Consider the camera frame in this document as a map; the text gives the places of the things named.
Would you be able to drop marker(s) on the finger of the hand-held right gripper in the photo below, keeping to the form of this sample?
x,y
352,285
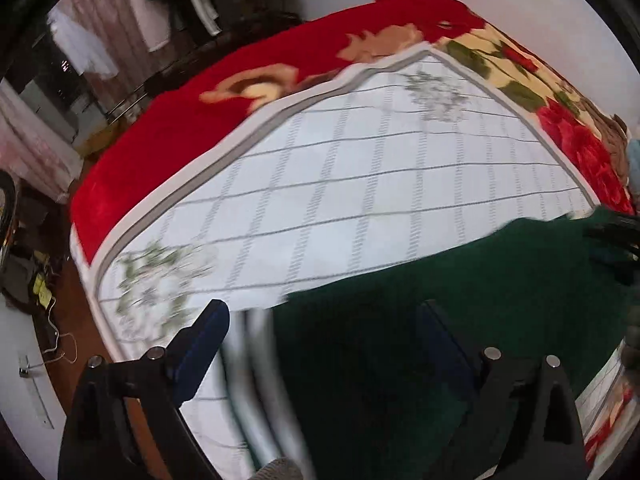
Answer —
x,y
617,270
615,235

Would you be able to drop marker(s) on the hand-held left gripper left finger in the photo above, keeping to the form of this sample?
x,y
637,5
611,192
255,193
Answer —
x,y
197,355

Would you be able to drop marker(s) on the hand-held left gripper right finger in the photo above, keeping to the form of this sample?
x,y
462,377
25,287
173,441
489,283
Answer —
x,y
450,355

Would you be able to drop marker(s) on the green varsity jacket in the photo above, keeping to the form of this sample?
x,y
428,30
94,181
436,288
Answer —
x,y
400,270

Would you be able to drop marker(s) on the metal clothes rack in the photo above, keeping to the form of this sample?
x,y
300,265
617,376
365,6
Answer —
x,y
130,97

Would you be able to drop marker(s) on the blue duvet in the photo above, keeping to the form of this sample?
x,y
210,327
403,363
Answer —
x,y
635,160

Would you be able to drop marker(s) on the white checked floral mat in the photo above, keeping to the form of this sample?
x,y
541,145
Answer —
x,y
350,185

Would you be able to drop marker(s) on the red floral blanket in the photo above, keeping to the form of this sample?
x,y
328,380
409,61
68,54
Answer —
x,y
200,135

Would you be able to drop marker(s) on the pink floral cloth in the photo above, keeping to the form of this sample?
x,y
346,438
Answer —
x,y
35,145

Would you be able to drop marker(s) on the white bag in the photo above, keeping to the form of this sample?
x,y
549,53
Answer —
x,y
85,45

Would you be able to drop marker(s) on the pink fleece cloth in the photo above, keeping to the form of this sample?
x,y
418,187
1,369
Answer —
x,y
145,15

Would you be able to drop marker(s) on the wall socket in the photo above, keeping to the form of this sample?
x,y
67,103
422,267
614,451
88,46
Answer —
x,y
24,367

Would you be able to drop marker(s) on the black curved frame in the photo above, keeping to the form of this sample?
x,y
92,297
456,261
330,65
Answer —
x,y
9,210

